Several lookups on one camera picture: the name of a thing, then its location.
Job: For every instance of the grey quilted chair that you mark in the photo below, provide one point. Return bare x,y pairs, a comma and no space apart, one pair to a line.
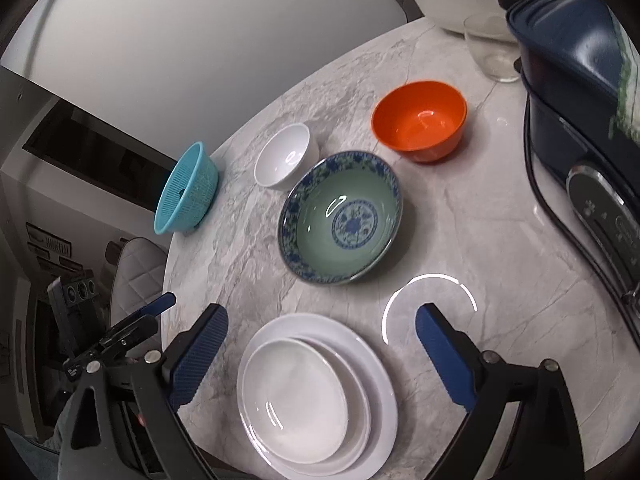
137,275

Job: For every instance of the clear drinking glass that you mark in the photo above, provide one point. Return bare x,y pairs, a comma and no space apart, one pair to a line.
492,50

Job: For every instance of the small white bowl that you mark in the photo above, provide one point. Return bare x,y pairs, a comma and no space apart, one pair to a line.
282,157

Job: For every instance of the blue green patterned bowl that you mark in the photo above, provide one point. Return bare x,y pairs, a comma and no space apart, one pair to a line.
345,220

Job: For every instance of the white towel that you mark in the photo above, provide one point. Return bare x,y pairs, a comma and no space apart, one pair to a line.
627,75

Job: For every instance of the small white plate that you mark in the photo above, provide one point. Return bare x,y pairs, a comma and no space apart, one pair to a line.
361,410
295,400

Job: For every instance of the framed wall pictures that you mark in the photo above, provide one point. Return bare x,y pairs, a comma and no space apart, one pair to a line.
50,247

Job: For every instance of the teal plastic colander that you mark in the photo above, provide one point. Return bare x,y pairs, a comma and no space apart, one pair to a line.
185,195

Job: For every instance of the orange bowl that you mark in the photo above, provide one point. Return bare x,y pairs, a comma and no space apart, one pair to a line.
420,120

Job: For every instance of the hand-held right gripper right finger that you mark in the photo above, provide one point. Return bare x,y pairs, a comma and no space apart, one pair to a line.
447,360

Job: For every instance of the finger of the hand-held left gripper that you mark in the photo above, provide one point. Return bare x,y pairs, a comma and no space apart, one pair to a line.
127,332
157,304

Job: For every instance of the large white plate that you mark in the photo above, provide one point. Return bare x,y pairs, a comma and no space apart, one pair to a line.
380,385

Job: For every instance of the dark wooden doorway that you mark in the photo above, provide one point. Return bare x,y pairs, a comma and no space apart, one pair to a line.
100,150

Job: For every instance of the dark blue electric pot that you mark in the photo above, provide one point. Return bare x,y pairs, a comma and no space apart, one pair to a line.
565,60

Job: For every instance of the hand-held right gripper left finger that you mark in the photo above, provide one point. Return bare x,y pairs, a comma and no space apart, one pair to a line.
197,360

